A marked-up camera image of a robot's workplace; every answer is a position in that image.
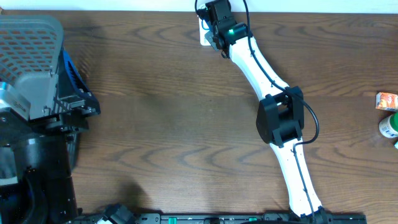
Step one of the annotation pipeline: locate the orange snack packet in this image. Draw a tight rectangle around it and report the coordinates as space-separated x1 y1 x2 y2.
376 92 397 112

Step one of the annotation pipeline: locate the green lid jar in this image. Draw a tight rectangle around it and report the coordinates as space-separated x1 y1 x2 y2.
379 113 398 138

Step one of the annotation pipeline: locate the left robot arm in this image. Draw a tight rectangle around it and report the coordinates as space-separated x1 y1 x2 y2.
1 50 136 223

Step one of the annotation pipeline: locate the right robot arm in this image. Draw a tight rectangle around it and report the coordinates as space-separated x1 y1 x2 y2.
195 0 323 223

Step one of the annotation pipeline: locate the white barcode scanner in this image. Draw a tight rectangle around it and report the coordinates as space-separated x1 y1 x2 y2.
198 18 211 46

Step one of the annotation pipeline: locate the grey plastic mesh basket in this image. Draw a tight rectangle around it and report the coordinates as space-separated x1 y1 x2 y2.
0 14 80 172

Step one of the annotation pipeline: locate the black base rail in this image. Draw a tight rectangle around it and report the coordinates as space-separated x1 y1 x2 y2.
73 212 368 224

